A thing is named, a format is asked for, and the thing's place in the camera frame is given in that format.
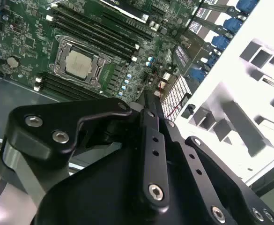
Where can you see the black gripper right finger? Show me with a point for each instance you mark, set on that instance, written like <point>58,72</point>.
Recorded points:
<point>205,187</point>

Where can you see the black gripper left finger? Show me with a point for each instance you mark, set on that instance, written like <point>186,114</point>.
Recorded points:
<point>45,117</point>

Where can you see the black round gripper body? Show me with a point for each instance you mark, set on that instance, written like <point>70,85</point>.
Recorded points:
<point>99,199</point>

